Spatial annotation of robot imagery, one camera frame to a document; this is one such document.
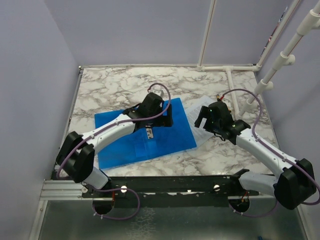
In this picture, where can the white PVC pipe frame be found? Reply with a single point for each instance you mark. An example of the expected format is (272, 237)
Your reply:
(201, 67)

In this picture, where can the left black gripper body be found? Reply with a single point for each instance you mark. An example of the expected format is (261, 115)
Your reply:
(162, 121)

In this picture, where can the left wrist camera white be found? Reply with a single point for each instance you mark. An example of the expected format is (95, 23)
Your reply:
(159, 92)

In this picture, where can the white PVC camera pole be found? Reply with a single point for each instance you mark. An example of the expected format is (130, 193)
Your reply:
(285, 58)

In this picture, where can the blue plastic folder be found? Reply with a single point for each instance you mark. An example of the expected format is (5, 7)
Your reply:
(137, 147)

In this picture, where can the black mounting rail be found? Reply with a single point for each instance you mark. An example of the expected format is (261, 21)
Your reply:
(168, 191)

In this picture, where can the metal folder clip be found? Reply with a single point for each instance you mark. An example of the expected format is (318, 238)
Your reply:
(149, 132)

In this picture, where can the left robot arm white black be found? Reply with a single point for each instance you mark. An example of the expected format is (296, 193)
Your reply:
(76, 156)

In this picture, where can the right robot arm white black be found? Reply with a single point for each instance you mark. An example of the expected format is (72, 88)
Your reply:
(292, 182)

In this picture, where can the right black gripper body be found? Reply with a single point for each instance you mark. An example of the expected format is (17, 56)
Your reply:
(214, 125)

